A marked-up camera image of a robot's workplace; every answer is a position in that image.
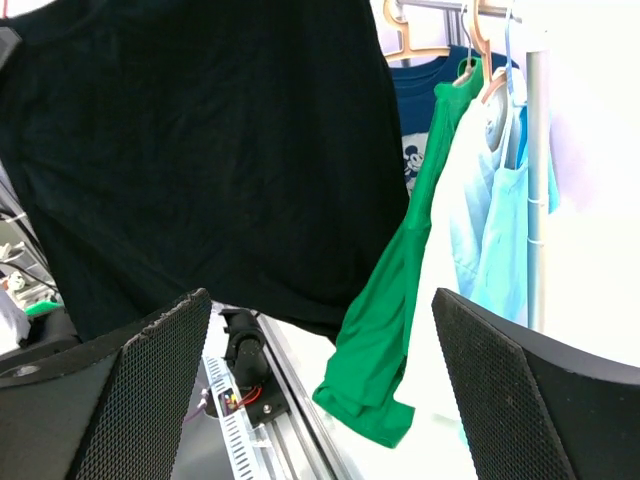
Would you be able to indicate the navy blue t shirt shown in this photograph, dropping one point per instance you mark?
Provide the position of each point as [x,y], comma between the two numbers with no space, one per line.
[416,100]

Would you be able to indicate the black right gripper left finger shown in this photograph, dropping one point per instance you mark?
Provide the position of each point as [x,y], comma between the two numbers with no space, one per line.
[110,408]

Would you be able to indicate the grey wire hanger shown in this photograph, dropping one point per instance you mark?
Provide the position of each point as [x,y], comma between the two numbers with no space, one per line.
[469,35]

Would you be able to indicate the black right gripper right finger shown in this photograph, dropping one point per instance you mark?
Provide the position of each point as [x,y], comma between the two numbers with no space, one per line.
[533,407]

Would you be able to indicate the light blue t shirt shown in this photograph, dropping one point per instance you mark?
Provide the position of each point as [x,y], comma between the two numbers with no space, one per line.
[500,285]

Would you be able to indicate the metal clothes rack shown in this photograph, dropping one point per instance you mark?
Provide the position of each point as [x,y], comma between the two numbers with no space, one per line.
[539,123]

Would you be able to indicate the green t shirt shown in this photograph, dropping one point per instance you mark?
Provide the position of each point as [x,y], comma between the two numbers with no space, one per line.
[371,349]

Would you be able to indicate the white slotted cable duct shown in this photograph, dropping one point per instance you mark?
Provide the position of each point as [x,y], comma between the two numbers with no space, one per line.
[245,455]

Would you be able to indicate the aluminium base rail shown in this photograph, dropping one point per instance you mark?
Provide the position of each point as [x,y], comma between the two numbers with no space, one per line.
[305,439]

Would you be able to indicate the light blue wire hanger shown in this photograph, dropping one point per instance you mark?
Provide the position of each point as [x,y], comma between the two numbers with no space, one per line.
[513,94]

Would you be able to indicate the beige wooden hanger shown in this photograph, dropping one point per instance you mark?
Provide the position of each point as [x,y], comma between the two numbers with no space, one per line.
[407,51]
[491,81]

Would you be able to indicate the black t shirt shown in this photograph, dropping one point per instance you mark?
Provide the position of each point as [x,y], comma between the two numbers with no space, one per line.
[249,148]

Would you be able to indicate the white printed t shirt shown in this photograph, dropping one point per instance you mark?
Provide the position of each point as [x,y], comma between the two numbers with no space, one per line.
[452,254]

